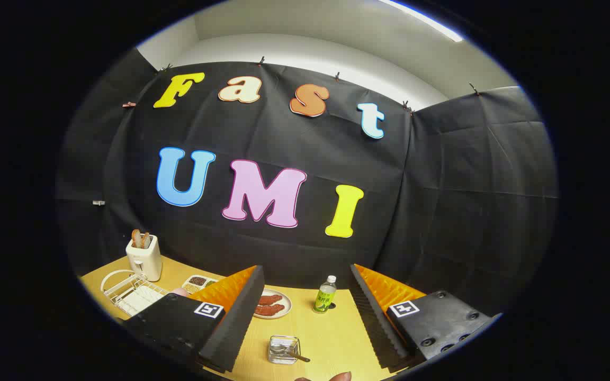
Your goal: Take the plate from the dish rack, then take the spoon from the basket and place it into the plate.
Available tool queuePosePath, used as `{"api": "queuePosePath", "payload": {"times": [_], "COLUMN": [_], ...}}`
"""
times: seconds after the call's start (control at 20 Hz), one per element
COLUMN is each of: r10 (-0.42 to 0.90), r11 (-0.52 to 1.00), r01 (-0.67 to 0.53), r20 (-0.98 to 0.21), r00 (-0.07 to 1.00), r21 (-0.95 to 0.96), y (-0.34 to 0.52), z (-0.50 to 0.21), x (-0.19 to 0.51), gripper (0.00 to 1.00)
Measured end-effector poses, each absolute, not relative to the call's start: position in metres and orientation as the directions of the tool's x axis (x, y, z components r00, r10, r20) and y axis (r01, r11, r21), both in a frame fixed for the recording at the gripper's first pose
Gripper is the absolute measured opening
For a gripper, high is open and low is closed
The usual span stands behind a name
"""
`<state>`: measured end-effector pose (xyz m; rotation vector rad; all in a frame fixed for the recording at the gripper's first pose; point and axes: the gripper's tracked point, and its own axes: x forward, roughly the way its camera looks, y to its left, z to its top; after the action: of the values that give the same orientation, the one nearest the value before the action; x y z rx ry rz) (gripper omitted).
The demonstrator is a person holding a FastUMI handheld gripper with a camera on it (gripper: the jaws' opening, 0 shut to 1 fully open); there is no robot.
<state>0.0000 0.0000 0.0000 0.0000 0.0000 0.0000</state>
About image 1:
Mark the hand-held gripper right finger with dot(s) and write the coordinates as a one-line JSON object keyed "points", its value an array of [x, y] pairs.
{"points": [[376, 323]]}

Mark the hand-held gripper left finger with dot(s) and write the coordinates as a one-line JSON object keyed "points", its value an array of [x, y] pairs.
{"points": [[239, 317]]}

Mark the pink plate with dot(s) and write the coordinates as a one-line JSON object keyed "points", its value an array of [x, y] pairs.
{"points": [[180, 291]]}

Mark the white plate with meat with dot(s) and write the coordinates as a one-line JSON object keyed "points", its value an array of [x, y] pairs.
{"points": [[286, 304]]}

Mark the red meat piece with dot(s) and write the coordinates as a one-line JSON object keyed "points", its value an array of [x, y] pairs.
{"points": [[272, 310], [270, 300]]}

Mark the white sectioned tray with beans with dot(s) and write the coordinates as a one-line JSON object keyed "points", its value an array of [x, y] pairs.
{"points": [[198, 281]]}

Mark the green label drink bottle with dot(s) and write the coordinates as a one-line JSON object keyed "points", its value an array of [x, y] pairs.
{"points": [[324, 299]]}

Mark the white toaster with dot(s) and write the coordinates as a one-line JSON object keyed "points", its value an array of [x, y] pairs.
{"points": [[145, 262]]}

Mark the toasted bread slice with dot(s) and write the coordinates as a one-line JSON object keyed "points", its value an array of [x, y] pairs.
{"points": [[136, 239], [146, 241]]}

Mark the black backdrop cloth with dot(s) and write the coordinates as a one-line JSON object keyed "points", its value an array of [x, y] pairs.
{"points": [[442, 201]]}

